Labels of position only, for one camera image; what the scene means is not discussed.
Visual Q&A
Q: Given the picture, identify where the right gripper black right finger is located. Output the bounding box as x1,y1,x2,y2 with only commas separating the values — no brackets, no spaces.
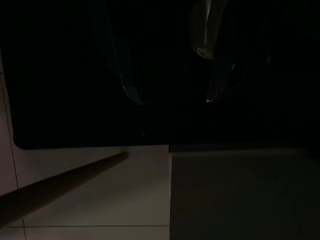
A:
191,0,251,103

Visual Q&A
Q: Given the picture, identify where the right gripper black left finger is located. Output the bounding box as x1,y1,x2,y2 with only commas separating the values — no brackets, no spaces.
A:
98,0,149,106

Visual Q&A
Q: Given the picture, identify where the black rounded floor mat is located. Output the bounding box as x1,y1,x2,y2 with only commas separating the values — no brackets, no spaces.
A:
0,0,320,151

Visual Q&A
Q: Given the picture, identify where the wooden table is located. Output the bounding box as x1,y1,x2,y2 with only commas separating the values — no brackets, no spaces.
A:
0,151,130,226

